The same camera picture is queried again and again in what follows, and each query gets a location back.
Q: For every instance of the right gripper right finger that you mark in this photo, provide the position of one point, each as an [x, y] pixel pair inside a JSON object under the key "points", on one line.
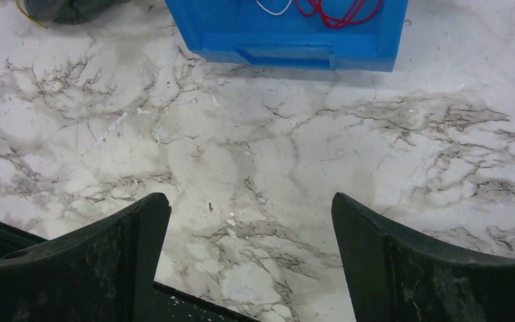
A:
{"points": [[396, 273]]}

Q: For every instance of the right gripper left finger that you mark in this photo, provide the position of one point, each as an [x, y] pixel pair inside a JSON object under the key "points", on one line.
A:
{"points": [[75, 266]]}

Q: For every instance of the black cable spool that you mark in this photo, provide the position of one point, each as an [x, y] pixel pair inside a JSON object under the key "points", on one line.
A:
{"points": [[67, 12]]}

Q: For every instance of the blue plastic bin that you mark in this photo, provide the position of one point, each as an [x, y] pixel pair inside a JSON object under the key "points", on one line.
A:
{"points": [[358, 35]]}

